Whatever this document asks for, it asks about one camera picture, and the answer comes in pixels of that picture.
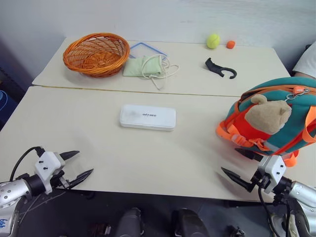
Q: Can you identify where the black plastic hook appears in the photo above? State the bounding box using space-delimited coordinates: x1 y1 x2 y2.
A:
204 57 238 80

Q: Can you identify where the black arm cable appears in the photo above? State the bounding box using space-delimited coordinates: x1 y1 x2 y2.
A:
11 146 45 181
257 185 277 219

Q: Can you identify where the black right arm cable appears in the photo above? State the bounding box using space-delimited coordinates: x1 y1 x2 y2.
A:
257 185 277 219

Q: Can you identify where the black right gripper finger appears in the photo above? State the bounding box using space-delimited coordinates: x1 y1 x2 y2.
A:
221 167 253 192
234 147 263 162

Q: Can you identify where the blue round object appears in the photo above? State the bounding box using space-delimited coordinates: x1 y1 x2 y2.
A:
0 89 10 112

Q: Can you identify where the white rectangular case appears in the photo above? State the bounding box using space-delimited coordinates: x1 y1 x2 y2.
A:
119 104 177 132

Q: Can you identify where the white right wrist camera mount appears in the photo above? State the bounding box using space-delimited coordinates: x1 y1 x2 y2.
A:
257 155 287 195

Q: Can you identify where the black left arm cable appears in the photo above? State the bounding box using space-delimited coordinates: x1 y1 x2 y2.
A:
11 146 45 181

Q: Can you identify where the yellow tennis ball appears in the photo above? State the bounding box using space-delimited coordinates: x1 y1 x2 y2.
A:
206 33 221 49

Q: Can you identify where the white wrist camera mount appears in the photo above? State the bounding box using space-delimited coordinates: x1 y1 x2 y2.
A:
257 155 287 195
34 151 66 195

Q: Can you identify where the dark rounded shape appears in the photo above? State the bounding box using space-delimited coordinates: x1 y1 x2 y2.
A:
171 208 206 237
115 207 146 237

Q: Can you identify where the person in white shirt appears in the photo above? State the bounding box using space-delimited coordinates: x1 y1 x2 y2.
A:
292 40 316 80

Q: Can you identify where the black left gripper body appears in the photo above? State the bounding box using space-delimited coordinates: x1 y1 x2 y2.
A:
50 171 72 190

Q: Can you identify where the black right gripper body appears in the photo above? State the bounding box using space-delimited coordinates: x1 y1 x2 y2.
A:
248 169 270 193

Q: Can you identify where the green drawstring pouch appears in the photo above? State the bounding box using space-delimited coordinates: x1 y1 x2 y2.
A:
122 54 180 91

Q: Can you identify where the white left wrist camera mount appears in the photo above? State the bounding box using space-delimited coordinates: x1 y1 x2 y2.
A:
34 151 66 195

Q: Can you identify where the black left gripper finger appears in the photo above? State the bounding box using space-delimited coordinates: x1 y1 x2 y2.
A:
59 150 80 161
66 168 95 189

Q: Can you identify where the teal orange bear backpack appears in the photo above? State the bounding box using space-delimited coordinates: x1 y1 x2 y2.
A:
215 77 316 169

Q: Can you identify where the orange wicker basket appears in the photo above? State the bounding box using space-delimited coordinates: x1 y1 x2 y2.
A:
62 32 131 79

